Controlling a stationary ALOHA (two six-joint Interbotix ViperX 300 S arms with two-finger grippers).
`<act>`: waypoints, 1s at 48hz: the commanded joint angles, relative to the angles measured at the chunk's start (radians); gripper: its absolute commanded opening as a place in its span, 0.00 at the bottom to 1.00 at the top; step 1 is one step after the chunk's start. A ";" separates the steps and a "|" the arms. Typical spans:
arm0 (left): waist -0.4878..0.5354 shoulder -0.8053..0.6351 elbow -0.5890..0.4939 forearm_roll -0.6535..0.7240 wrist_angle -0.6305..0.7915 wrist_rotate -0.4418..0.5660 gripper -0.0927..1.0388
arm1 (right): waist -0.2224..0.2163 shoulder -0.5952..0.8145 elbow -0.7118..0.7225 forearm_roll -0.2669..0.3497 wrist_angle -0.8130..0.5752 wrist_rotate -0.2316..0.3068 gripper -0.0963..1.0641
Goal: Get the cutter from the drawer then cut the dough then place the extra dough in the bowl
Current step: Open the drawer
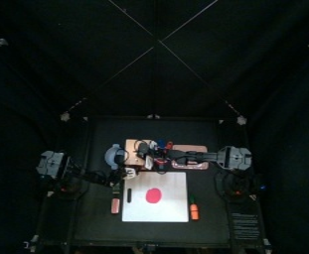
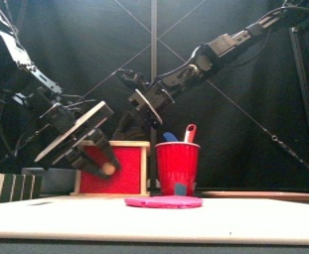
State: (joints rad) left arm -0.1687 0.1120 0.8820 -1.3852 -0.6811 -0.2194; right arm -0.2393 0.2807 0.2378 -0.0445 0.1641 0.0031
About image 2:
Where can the red front drawer with knob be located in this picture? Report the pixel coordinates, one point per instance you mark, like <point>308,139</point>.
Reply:
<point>125,178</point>

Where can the wooden drawer box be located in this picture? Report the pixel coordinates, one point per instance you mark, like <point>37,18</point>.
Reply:
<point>144,165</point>

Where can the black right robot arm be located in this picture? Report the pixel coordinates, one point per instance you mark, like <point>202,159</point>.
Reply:
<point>215,49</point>

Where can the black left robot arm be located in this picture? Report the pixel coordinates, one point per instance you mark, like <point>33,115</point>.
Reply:
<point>16,53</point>

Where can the pink dough disc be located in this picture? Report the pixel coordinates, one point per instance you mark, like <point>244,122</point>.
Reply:
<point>165,201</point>

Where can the blue plastic utensil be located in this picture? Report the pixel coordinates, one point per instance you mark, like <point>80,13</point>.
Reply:
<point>171,137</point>

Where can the red plastic utensil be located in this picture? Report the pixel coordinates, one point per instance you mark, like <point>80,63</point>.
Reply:
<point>190,133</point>

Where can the red plastic cup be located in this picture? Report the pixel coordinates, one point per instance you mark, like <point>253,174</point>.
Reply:
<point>178,165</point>

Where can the green striped toy block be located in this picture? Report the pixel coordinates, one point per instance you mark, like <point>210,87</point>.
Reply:
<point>16,188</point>

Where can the white cutting board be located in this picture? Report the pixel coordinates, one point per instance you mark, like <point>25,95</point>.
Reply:
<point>117,221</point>

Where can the black backdrop cloth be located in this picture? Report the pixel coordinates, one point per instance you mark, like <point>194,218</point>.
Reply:
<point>273,82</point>

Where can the pink brown tray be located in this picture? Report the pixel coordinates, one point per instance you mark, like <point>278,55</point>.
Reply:
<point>267,195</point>

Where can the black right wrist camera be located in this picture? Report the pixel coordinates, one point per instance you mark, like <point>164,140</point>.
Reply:
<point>131,79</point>

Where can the grey vertical frame pole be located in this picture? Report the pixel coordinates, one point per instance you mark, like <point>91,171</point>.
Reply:
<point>153,33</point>

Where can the black frame post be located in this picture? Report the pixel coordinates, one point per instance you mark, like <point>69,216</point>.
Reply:
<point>302,99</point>

